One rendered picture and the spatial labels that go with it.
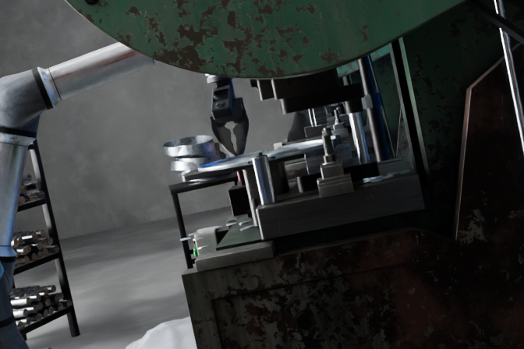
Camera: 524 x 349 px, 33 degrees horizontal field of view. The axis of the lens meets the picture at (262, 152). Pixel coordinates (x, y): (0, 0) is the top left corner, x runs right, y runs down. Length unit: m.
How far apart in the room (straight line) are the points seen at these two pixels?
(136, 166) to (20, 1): 1.93
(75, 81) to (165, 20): 0.65
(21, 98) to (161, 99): 6.61
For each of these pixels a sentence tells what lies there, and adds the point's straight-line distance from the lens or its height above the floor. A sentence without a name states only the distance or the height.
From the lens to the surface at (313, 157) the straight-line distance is 1.75.
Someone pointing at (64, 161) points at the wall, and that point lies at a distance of 8.84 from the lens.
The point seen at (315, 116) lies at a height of 0.84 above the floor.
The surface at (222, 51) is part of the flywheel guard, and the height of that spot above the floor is 0.98.
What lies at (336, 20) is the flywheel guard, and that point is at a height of 0.99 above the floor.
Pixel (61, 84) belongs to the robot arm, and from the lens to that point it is 2.00.
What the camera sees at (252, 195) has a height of 0.71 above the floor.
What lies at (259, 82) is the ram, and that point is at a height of 0.93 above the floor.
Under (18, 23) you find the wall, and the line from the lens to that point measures 8.97.
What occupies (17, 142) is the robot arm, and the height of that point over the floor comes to 0.92.
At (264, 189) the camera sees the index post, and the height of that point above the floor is 0.73.
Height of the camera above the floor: 0.89
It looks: 3 degrees down
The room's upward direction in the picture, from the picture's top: 12 degrees counter-clockwise
